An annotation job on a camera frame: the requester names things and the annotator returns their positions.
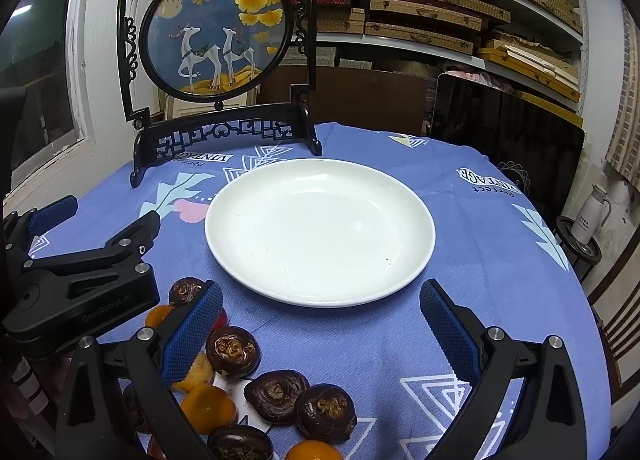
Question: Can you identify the orange cherry tomato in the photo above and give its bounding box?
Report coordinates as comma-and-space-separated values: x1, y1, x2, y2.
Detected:
180, 384, 238, 435
144, 304, 174, 329

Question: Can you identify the pale beige round fruit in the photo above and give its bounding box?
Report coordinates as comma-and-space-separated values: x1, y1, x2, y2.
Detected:
171, 352, 215, 393

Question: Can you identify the red cherry tomato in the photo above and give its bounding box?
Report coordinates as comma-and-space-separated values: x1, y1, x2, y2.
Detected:
212, 310, 229, 331

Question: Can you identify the dark water chestnut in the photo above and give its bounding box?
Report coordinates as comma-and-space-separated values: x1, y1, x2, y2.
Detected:
207, 424, 273, 460
168, 277, 205, 307
243, 370, 309, 425
294, 383, 357, 444
206, 326, 262, 378

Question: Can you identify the orange tangerine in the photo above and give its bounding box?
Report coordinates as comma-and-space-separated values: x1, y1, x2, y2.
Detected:
284, 440, 343, 460

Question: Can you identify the wooden chair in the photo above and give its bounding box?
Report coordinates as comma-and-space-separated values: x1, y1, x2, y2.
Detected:
588, 249, 639, 404

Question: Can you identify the small round side table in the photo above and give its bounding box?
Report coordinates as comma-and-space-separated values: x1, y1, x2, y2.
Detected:
553, 215, 602, 284

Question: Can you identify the white round plate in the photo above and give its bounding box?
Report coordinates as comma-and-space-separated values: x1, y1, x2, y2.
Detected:
205, 158, 436, 309

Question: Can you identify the white thermos jug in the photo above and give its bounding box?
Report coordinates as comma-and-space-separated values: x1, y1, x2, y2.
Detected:
570, 184, 612, 246

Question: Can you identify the round deer screen ornament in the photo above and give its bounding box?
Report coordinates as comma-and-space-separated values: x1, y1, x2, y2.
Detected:
116, 0, 322, 187

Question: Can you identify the black panel behind table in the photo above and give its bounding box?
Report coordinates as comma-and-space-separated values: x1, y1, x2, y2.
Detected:
431, 74, 585, 224

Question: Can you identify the beige woven curtain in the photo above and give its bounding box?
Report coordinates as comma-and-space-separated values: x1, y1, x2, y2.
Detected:
606, 5, 640, 189

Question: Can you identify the window with white frame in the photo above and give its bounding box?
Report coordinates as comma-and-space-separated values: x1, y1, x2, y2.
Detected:
1, 0, 91, 188

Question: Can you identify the white wall shelf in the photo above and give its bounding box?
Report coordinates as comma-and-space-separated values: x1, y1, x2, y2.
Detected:
318, 0, 588, 112

